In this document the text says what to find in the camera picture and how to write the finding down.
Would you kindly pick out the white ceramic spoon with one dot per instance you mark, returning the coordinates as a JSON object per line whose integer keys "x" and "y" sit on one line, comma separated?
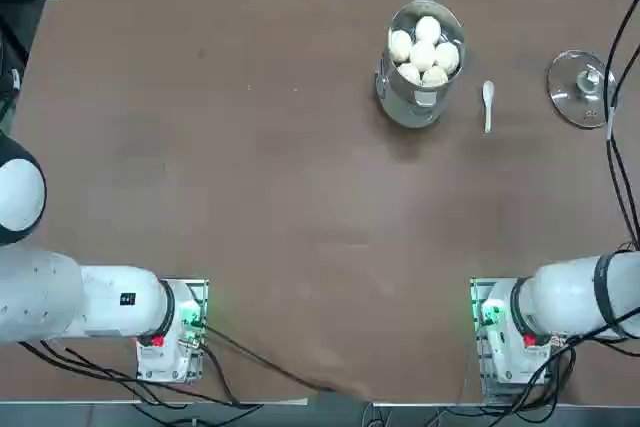
{"x": 488, "y": 91}

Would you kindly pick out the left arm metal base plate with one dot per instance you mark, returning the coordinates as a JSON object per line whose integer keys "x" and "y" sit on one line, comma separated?
{"x": 199, "y": 289}

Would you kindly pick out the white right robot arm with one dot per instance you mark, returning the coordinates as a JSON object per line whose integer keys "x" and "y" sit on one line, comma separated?
{"x": 565, "y": 297}

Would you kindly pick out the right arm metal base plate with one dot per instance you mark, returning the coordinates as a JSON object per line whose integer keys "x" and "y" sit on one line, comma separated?
{"x": 482, "y": 377}

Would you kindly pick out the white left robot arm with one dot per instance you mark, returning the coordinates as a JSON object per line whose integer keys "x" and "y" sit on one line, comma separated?
{"x": 40, "y": 297}

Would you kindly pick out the glass pot lid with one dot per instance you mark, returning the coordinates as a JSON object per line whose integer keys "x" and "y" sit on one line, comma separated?
{"x": 570, "y": 92}

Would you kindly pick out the stainless steel steamer pot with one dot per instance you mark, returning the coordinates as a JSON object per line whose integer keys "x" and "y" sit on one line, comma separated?
{"x": 400, "y": 102}

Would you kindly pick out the white steamed bun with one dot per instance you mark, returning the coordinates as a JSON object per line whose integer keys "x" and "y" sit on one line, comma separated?
{"x": 409, "y": 73}
{"x": 427, "y": 28}
{"x": 447, "y": 58}
{"x": 423, "y": 55}
{"x": 400, "y": 45}
{"x": 434, "y": 76}

